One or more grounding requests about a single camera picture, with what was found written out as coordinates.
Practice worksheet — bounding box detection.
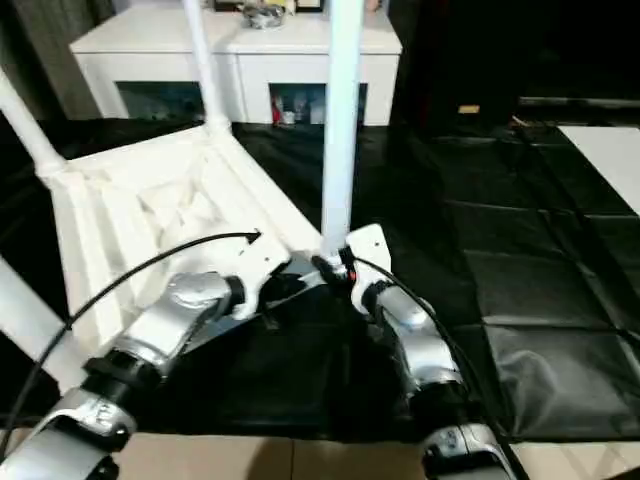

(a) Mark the white plastic table top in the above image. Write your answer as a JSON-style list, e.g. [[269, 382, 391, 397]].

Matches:
[[34, 119, 352, 397]]

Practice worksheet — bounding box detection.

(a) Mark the black mat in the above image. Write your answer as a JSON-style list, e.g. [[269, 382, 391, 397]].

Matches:
[[0, 117, 640, 444]]

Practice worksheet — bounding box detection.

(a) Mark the black tangled bundle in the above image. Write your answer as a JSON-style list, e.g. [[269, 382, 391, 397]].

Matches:
[[242, 8, 286, 30]]

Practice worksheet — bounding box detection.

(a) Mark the row of picture frames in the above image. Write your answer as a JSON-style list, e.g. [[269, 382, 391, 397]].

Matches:
[[214, 0, 326, 14]]

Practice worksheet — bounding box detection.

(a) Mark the white low cabinet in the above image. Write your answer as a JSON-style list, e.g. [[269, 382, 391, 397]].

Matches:
[[69, 7, 404, 126]]

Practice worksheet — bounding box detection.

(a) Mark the white long board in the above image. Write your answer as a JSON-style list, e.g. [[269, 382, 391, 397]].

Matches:
[[557, 124, 640, 216]]

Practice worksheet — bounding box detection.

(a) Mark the grey curtain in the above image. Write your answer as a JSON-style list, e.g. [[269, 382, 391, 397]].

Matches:
[[0, 0, 101, 121]]

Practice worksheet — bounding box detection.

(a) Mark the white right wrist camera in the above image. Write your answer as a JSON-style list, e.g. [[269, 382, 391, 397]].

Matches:
[[343, 223, 395, 317]]

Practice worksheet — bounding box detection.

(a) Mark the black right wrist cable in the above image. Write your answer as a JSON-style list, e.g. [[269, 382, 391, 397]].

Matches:
[[344, 253, 522, 480]]

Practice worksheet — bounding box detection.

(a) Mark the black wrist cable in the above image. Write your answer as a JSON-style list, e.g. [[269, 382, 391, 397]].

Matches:
[[0, 228, 265, 432], [344, 253, 522, 480]]

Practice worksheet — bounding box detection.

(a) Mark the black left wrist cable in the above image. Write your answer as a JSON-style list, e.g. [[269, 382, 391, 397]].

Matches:
[[0, 228, 265, 432]]

